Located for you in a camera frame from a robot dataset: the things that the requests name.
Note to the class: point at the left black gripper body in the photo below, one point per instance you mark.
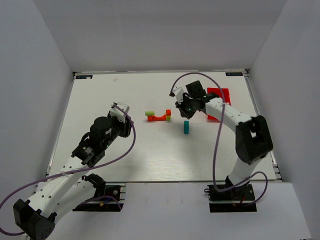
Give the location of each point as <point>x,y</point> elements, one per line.
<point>126,128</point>

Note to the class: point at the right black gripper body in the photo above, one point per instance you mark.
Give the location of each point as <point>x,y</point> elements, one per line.
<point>184,110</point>

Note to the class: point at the teal wood block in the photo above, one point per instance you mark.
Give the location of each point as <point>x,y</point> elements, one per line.
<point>186,127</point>

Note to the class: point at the red arch wood block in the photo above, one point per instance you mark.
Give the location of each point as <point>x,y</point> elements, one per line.
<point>159,118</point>

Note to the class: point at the long green wood block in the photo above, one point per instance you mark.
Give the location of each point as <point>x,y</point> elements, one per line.
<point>149,113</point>

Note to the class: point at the red rectangular wood block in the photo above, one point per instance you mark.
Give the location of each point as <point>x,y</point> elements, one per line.
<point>150,118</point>

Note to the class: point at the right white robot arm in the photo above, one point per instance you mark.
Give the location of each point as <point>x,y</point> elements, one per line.
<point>253,141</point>

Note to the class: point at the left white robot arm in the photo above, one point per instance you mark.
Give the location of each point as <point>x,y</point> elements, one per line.
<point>36,216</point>

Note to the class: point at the right blue table sticker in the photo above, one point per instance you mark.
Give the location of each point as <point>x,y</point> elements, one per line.
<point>234,74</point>

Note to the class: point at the blue table sticker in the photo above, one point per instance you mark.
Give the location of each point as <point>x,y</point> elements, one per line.
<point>83,77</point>
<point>234,74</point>

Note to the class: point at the left blue table sticker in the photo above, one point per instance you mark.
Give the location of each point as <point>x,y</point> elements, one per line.
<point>83,77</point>

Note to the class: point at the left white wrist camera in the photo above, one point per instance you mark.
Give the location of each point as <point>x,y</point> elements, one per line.
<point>119,110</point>

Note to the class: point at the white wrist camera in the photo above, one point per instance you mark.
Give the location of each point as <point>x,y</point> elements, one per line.
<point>178,93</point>
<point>119,110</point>

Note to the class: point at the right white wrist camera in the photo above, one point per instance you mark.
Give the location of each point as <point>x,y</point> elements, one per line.
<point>178,93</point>

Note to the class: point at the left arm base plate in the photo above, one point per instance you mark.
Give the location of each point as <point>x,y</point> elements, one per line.
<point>111,201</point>

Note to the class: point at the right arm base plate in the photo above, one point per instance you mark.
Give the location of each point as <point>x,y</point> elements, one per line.
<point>233,201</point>

